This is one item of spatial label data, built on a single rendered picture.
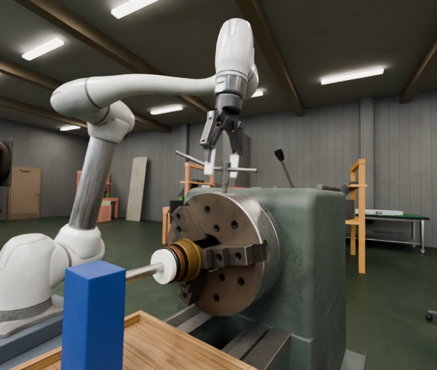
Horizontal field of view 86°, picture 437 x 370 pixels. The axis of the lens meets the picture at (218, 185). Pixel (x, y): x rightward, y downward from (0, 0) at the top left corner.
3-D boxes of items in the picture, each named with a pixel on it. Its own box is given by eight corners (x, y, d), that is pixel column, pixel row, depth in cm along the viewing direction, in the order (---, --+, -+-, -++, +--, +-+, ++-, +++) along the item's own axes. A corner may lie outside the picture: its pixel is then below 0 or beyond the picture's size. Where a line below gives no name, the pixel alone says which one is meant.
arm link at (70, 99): (82, 66, 75) (112, 85, 88) (39, 79, 79) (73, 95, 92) (85, 106, 74) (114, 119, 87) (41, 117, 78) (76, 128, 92)
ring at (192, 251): (181, 235, 60) (151, 240, 52) (210, 239, 54) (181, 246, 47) (181, 271, 59) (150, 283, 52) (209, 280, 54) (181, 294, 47)
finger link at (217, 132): (231, 119, 66) (229, 115, 65) (214, 150, 62) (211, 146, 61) (221, 120, 69) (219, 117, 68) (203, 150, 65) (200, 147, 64)
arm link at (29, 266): (-22, 307, 74) (-18, 237, 75) (36, 285, 92) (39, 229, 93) (15, 315, 70) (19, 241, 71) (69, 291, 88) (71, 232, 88)
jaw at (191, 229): (204, 244, 66) (185, 210, 71) (215, 235, 64) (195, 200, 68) (175, 252, 57) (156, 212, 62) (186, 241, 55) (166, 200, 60)
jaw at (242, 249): (223, 240, 62) (264, 239, 55) (225, 260, 61) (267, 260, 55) (195, 247, 53) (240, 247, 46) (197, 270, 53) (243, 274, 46)
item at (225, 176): (228, 203, 64) (233, 162, 64) (223, 203, 63) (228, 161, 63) (222, 202, 66) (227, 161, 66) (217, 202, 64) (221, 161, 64)
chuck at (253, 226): (183, 281, 78) (192, 186, 77) (272, 324, 59) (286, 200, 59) (161, 289, 71) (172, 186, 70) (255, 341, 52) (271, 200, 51)
